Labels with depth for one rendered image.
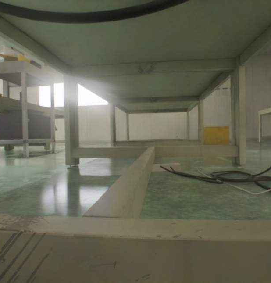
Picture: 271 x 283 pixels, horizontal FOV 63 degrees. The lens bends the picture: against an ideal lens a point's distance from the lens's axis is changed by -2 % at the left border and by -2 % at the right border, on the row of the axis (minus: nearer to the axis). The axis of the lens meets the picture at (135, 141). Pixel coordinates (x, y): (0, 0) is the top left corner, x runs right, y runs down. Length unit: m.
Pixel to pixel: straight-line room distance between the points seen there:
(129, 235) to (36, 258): 0.08
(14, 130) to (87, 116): 5.39
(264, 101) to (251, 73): 0.98
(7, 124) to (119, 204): 2.69
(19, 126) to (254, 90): 7.15
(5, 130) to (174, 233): 2.80
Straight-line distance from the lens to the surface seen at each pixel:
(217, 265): 0.20
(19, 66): 2.86
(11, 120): 2.89
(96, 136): 7.95
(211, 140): 6.17
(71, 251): 0.21
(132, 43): 1.30
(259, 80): 8.46
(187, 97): 3.00
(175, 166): 1.46
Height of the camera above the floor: 0.23
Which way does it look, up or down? 2 degrees down
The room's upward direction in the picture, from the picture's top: 1 degrees counter-clockwise
